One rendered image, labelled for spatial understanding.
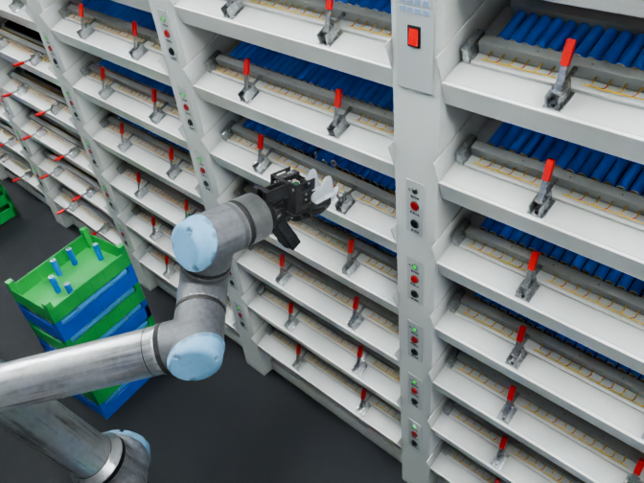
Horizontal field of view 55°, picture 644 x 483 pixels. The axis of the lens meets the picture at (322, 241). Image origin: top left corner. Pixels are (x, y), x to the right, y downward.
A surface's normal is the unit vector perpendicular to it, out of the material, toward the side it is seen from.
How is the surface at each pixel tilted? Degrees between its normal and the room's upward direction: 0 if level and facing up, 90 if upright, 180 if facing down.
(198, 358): 93
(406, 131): 90
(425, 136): 90
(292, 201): 79
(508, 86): 19
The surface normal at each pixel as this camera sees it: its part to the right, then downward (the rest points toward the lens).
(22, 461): -0.10, -0.76
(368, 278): -0.31, -0.55
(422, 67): -0.68, 0.52
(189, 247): -0.66, 0.29
